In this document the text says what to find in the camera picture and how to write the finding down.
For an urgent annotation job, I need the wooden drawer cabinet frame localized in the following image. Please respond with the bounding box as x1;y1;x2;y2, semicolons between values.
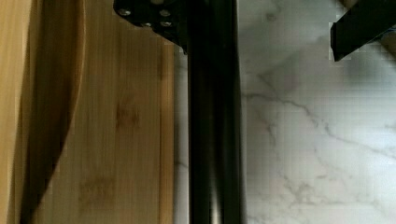
0;0;32;224

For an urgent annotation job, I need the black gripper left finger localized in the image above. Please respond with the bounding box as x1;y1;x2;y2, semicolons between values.
113;0;188;53

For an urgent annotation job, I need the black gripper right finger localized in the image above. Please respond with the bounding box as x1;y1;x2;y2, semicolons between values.
330;0;396;62

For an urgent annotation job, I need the dark bronze drawer handle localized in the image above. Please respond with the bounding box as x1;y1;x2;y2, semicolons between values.
187;0;247;224

